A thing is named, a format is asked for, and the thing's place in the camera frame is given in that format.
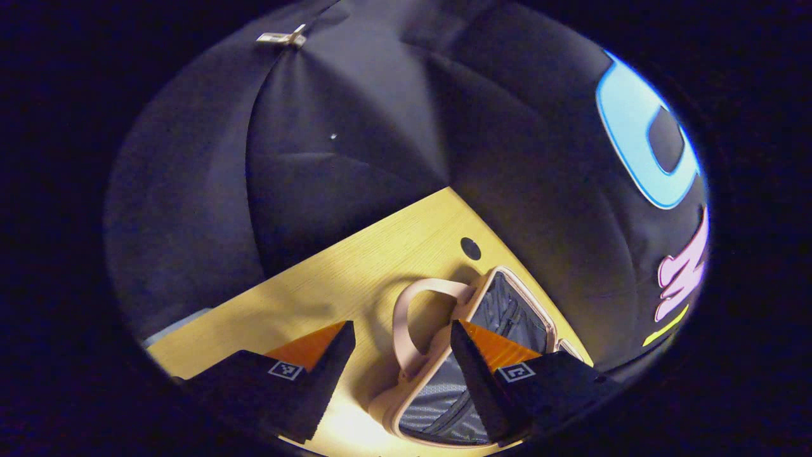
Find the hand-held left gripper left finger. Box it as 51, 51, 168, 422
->
181, 321, 357, 445

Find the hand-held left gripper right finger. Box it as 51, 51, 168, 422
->
449, 320, 622, 447

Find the pink suitcase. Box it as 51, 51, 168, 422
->
369, 265, 594, 449

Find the black backdrop cloth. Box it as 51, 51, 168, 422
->
105, 0, 710, 375

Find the silver metal clip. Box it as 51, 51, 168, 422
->
256, 24, 307, 50

